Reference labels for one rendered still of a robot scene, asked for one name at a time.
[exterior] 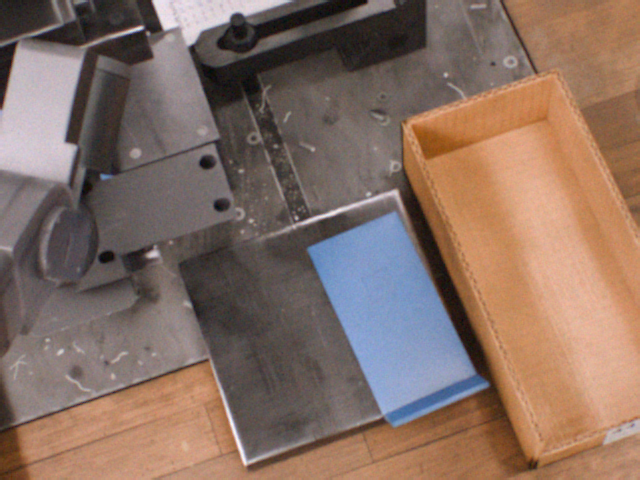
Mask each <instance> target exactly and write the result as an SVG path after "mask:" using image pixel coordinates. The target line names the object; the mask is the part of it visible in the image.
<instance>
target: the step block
mask: <svg viewBox="0 0 640 480"><path fill-rule="evenodd" d="M393 2H394V5H395V7H396V14H394V17H393V18H391V22H389V25H387V26H386V29H383V32H381V33H378V34H375V36H372V37H369V38H365V39H362V40H359V41H356V42H352V43H349V44H346V45H343V46H340V51H341V53H342V56H343V58H344V60H345V63H346V66H347V69H348V71H349V73H351V72H355V71H358V70H361V69H364V68H368V67H371V66H374V64H377V63H380V62H384V61H387V60H390V59H392V58H395V57H399V56H402V55H405V54H408V53H411V52H415V51H418V50H421V48H424V47H426V0H393Z"/></svg>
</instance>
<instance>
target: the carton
mask: <svg viewBox="0 0 640 480"><path fill-rule="evenodd" d="M401 132H402V166H403V169H404V172H405V174H406V176H407V179H408V182H409V184H411V187H412V189H413V192H414V194H415V197H416V200H417V202H418V204H419V207H420V209H421V213H422V215H423V217H425V220H426V222H427V225H428V228H429V230H430V232H431V235H432V237H433V241H434V243H435V245H436V248H437V250H438V252H440V256H441V258H442V260H443V263H444V265H445V269H446V271H447V273H448V276H449V278H450V280H451V284H452V286H453V289H455V291H456V293H457V297H458V299H459V301H460V304H461V306H462V308H463V312H464V314H465V317H466V319H467V321H468V324H469V327H471V329H472V332H473V334H474V336H475V339H476V342H477V345H478V347H479V349H480V352H481V354H482V357H483V360H484V362H485V365H487V367H488V369H489V373H490V375H491V377H492V380H493V382H494V384H495V388H496V390H497V393H498V395H499V397H500V401H501V403H503V405H504V408H505V410H506V413H507V415H508V418H509V421H510V423H511V425H512V428H513V430H514V433H515V436H516V438H517V441H518V443H520V445H521V449H522V451H523V453H524V456H525V458H526V460H527V463H528V466H529V469H530V470H534V469H538V468H541V467H543V466H546V464H549V463H553V462H556V461H558V460H561V459H564V458H567V457H570V456H573V455H576V454H579V453H581V452H585V450H588V449H591V448H593V447H596V446H599V445H605V444H608V443H610V442H613V441H617V440H620V439H623V438H625V436H628V435H631V434H635V433H637V432H640V234H639V232H638V230H637V228H636V226H635V223H634V221H633V219H632V217H631V215H630V213H629V211H628V208H627V206H625V204H624V202H623V199H622V197H621V195H620V192H619V190H618V188H617V186H616V184H615V182H614V180H613V177H612V175H611V173H609V171H608V169H607V167H606V165H605V162H604V160H603V158H602V156H601V154H600V152H599V149H598V147H597V145H596V143H595V141H593V139H592V137H591V134H590V132H589V130H588V128H587V126H586V124H585V122H584V119H583V117H582V115H581V113H580V111H578V109H577V107H576V104H575V102H574V100H573V98H572V96H571V94H570V92H569V89H568V87H567V85H566V83H565V81H563V79H562V77H561V74H560V72H559V70H558V68H556V69H553V70H550V71H546V72H543V73H540V74H537V75H534V77H530V78H527V79H524V80H521V81H518V82H514V83H511V84H508V85H506V86H503V87H499V88H496V89H493V90H490V91H487V92H483V94H480V95H477V96H474V97H471V98H467V99H464V100H461V101H458V102H454V103H452V104H449V105H446V106H443V107H439V108H436V110H433V111H430V112H427V113H423V114H420V115H417V116H414V117H410V118H407V119H404V120H402V121H401Z"/></svg>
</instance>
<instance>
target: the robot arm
mask: <svg viewBox="0 0 640 480"><path fill-rule="evenodd" d="M132 72H133V68H132V67H131V66H129V65H126V64H124V63H121V62H119V61H116V59H113V58H109V57H106V56H103V55H99V54H98V53H94V52H93V51H91V50H90V49H85V48H80V47H74V46H69V45H63V44H57V43H52V42H47V40H40V39H35V38H30V37H22V38H21V39H20V41H19V43H18V46H17V49H16V53H15V59H14V63H13V68H11V73H10V78H9V82H8V88H7V92H6V97H5V102H4V107H3V111H2V115H1V121H0V358H2V357H3V356H4V355H5V354H6V353H7V352H8V351H9V349H10V348H11V346H12V343H13V342H15V341H14V340H16V338H17V336H18V335H19V334H21V335H25V336H28V335H29V333H31V335H34V336H36V337H42V336H45V335H48V334H52V333H55V332H58V331H61V330H64V329H68V327H71V326H74V325H77V324H80V323H84V322H87V321H90V320H93V319H96V318H100V317H103V316H106V315H109V314H112V313H116V311H119V310H122V309H125V308H128V307H131V306H132V305H134V303H135V302H136V293H137V286H136V283H135V279H134V276H133V273H132V267H130V264H129V261H128V258H127V255H126V254H127V252H130V251H134V250H138V249H141V248H146V247H150V246H153V245H156V244H160V243H164V242H167V241H170V240H173V238H175V237H179V236H182V235H184V234H188V233H191V232H195V231H198V230H202V229H205V228H209V227H212V226H216V225H219V223H223V222H226V221H230V220H233V219H236V218H238V213H236V210H237V209H235V206H234V203H233V198H232V194H231V191H230V188H229V185H228V182H227V178H226V175H225V172H224V169H223V165H222V164H220V161H219V158H218V155H217V151H216V148H215V145H214V144H211V145H208V146H204V147H201V148H198V149H195V150H190V151H187V153H184V154H181V155H178V156H174V157H171V158H168V159H165V160H162V161H158V162H155V163H151V164H148V165H144V167H141V168H138V169H135V170H132V171H128V172H125V173H122V174H119V175H116V176H111V177H108V178H105V179H102V177H101V174H103V175H109V174H110V169H111V164H112V159H113V155H114V151H115V149H116V145H117V140H118V135H119V130H120V126H121V120H122V116H123V111H124V107H125V101H126V97H127V92H129V87H130V82H131V77H132Z"/></svg>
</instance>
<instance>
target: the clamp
mask: <svg viewBox="0 0 640 480"><path fill-rule="evenodd" d="M394 14H396V7H395V5H394V2H393V0H291V1H288V2H285V3H282V5H279V6H275V7H272V8H269V9H266V10H262V11H259V12H256V13H253V14H250V15H246V16H244V14H243V13H241V12H235V13H232V14H231V15H230V17H229V22H227V23H224V24H221V25H217V26H214V27H211V28H208V29H205V30H201V31H200V34H199V36H198V37H197V39H196V41H195V43H194V46H195V51H196V54H197V58H198V61H199V64H200V67H201V70H202V73H203V75H204V77H207V78H208V80H210V81H211V82H213V83H214V84H216V85H217V86H219V87H221V86H224V85H227V84H230V83H233V82H237V81H240V80H243V82H244V86H245V90H246V92H247V93H248V95H252V96H254V95H257V93H258V92H259V90H260V86H259V81H258V75H257V74H259V73H262V72H266V71H269V70H272V69H275V68H278V67H282V66H285V64H288V63H291V62H295V61H298V60H301V59H304V58H307V57H311V56H314V55H317V54H320V53H324V52H327V51H330V49H333V48H336V47H340V46H343V45H346V44H349V43H352V42H356V41H359V40H362V39H365V38H369V37H372V36H375V34H378V33H381V32H383V29H386V26H387V25H389V22H391V18H393V17H394Z"/></svg>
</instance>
